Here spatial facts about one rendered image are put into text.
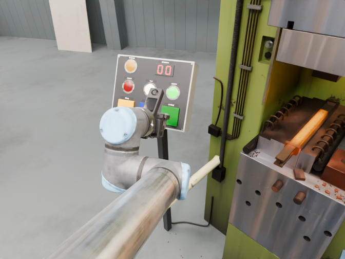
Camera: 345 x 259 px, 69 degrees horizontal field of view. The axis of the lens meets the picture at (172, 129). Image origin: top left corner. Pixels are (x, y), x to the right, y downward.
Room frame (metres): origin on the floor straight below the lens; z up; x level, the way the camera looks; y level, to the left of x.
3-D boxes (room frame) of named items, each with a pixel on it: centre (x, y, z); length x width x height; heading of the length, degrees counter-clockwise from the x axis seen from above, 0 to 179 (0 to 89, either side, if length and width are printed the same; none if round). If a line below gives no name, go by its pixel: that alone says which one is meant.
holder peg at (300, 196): (0.54, -0.42, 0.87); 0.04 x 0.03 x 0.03; 135
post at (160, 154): (1.02, 0.05, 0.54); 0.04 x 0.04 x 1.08; 45
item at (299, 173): (0.60, -0.43, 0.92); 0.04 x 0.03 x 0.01; 167
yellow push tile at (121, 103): (0.93, 0.20, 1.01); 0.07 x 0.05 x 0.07; 70
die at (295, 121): (0.83, -0.54, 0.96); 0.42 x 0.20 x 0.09; 135
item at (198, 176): (0.86, -0.09, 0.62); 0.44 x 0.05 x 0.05; 135
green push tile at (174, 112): (0.87, 0.01, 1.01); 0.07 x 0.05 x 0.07; 70
